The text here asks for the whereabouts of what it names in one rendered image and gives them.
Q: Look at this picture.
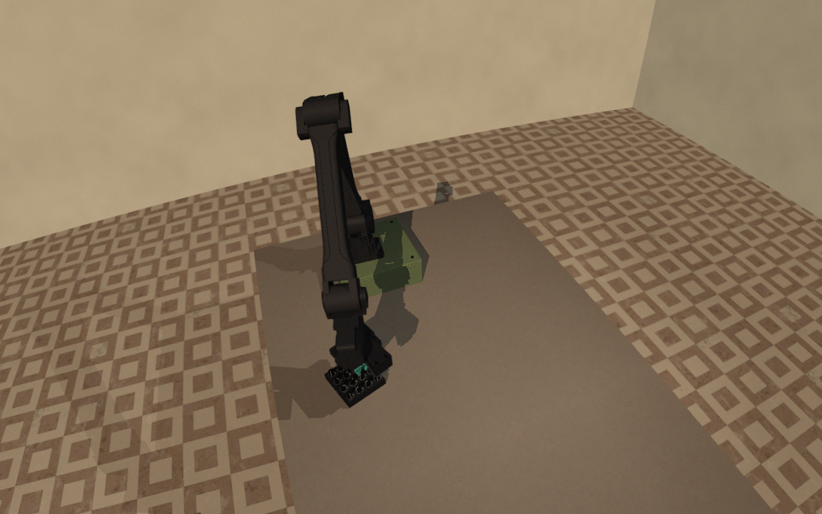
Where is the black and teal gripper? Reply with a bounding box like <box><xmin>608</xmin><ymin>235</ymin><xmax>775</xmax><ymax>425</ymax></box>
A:
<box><xmin>330</xmin><ymin>335</ymin><xmax>382</xmax><ymax>375</ymax></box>

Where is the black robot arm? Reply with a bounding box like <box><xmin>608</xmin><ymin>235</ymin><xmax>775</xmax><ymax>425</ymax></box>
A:
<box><xmin>295</xmin><ymin>92</ymin><xmax>392</xmax><ymax>377</ymax></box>

